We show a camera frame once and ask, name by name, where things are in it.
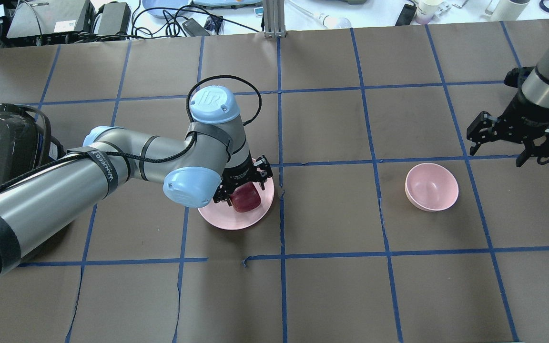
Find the pink bowl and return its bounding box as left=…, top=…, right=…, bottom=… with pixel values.
left=404, top=162, right=459, bottom=212

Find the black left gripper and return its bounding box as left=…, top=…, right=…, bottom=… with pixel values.
left=212, top=155, right=273, bottom=207

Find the red apple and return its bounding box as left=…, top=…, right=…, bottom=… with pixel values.
left=230, top=182, right=261, bottom=213

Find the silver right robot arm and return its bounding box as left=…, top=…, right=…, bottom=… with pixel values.
left=466, top=48, right=549, bottom=167

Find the aluminium frame post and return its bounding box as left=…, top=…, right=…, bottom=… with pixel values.
left=262, top=0, right=287, bottom=39

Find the pink plate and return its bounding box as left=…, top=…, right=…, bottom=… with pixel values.
left=198, top=178, right=276, bottom=231

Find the black rice cooker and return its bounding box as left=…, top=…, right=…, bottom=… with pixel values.
left=0, top=103, right=64, bottom=185

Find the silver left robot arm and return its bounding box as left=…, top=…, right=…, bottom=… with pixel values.
left=0, top=85, right=273, bottom=277

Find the blue plate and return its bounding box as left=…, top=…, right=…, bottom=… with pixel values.
left=142, top=0, right=193, bottom=18

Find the white light bulb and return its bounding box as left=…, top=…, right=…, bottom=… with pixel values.
left=315, top=13, right=352, bottom=29

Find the white paper cup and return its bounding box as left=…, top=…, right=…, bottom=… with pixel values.
left=414, top=0, right=444, bottom=25

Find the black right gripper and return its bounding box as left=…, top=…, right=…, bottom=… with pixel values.
left=466, top=93, right=549, bottom=167

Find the black phone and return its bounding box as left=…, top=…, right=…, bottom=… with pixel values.
left=395, top=4, right=417, bottom=26

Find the black power adapter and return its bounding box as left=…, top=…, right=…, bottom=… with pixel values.
left=182, top=18, right=210, bottom=37

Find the black electronics box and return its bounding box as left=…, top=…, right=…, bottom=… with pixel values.
left=7, top=0, right=94, bottom=40

